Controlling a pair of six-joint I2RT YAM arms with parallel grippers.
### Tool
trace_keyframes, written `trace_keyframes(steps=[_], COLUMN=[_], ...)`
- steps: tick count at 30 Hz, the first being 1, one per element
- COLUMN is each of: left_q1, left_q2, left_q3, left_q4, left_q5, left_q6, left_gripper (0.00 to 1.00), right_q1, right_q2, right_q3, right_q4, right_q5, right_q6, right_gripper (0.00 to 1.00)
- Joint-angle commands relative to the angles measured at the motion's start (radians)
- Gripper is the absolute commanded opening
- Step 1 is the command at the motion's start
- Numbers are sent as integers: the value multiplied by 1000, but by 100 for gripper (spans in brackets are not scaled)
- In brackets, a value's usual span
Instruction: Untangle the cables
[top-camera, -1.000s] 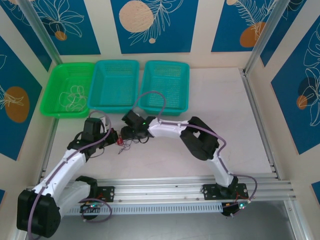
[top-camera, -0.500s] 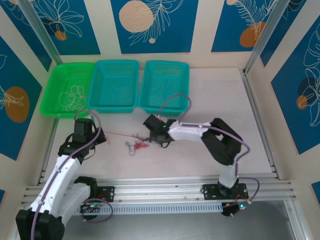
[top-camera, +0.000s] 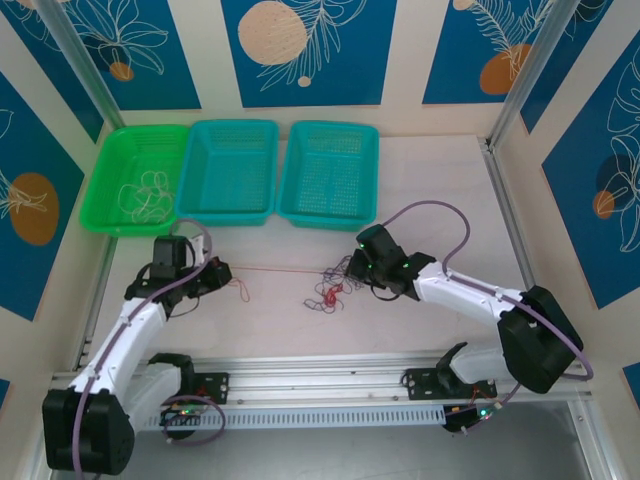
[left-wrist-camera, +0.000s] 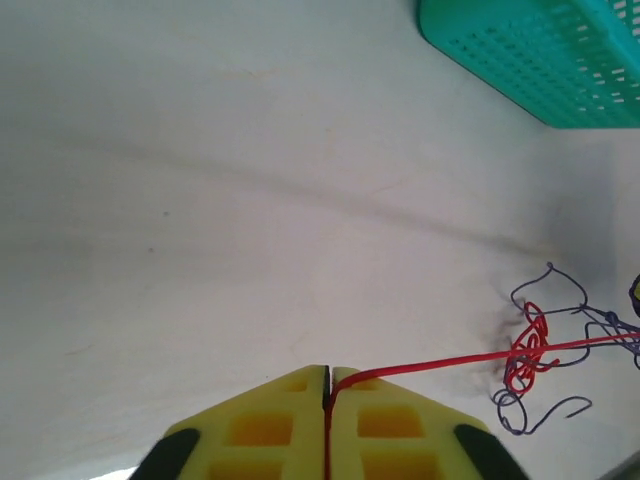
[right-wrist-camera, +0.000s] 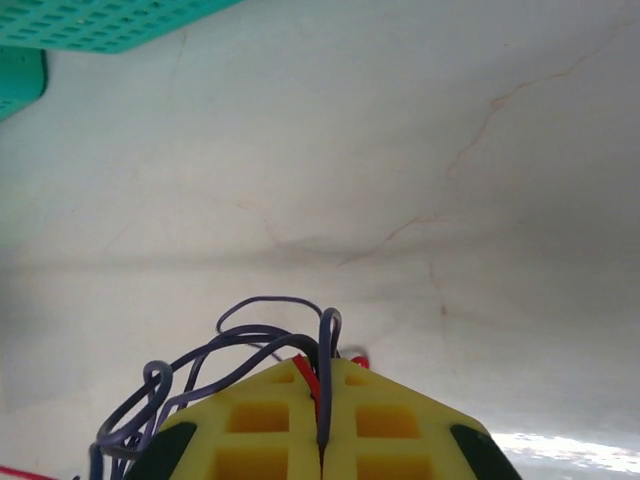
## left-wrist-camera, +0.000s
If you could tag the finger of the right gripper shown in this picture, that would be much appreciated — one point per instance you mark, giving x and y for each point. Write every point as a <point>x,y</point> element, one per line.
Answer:
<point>636,295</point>

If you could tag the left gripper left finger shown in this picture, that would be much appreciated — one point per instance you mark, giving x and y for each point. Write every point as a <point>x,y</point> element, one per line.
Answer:
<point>260,430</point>

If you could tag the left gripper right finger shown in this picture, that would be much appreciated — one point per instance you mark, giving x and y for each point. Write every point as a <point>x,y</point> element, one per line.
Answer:
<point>390,430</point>

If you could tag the teal plastic basket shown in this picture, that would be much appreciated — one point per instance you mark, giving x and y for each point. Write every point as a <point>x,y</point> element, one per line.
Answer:
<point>550,60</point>

